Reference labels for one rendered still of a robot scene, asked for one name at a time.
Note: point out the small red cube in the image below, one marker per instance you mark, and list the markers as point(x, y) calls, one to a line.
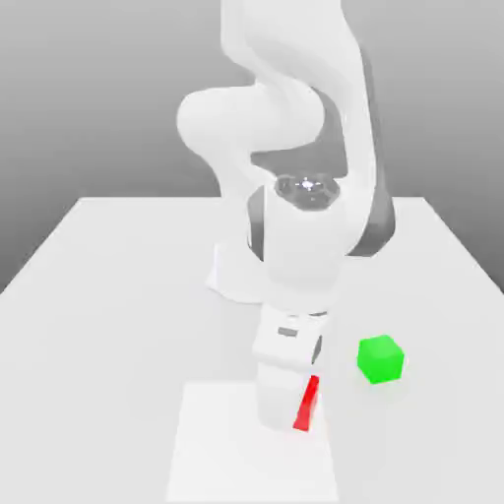
point(306, 405)

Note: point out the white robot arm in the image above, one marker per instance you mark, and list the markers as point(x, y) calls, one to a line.
point(299, 256)

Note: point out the small green cube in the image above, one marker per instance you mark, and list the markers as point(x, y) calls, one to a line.
point(380, 360)

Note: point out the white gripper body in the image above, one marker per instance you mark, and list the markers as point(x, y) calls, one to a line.
point(277, 397)

